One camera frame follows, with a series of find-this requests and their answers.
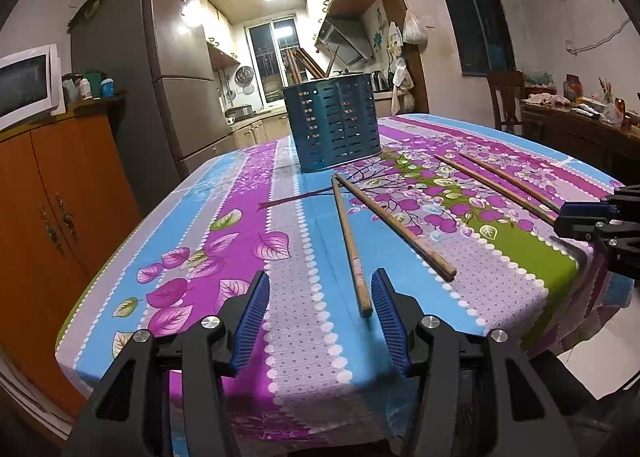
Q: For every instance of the dark wooden side table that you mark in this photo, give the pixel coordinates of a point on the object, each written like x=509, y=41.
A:
x=613, y=151

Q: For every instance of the chopsticks bundle in holder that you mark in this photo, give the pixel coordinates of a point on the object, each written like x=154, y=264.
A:
x=296, y=55

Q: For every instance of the grey refrigerator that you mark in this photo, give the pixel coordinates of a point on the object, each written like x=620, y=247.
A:
x=156, y=52

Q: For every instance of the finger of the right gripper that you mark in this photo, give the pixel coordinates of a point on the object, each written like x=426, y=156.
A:
x=601, y=208
x=584, y=228

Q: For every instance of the dark window with curtain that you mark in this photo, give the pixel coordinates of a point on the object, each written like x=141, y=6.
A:
x=482, y=36

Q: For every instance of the white bottle on cabinet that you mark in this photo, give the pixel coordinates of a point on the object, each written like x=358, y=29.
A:
x=84, y=88

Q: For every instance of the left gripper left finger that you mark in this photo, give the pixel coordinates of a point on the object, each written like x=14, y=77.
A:
x=128, y=411

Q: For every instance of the white microwave oven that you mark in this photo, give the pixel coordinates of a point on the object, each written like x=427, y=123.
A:
x=31, y=85

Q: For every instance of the dark wooden chair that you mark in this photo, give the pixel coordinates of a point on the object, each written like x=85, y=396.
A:
x=507, y=89

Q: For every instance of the orange wooden cabinet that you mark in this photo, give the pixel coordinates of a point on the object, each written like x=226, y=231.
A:
x=66, y=205

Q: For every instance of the kitchen window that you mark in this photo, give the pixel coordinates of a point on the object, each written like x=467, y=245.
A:
x=269, y=43

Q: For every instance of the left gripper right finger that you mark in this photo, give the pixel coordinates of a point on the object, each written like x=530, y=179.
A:
x=477, y=395

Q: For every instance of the white hanging plastic bag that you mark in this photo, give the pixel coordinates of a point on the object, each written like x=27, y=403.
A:
x=414, y=32

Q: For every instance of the blue cup on cabinet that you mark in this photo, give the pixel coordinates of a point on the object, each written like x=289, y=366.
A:
x=107, y=88

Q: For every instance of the blue perforated utensil holder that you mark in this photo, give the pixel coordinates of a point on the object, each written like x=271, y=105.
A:
x=333, y=121

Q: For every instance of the floral purple blue tablecloth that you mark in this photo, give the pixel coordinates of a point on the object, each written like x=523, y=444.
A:
x=320, y=374

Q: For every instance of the steel range hood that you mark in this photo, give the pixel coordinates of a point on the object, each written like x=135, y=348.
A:
x=348, y=38

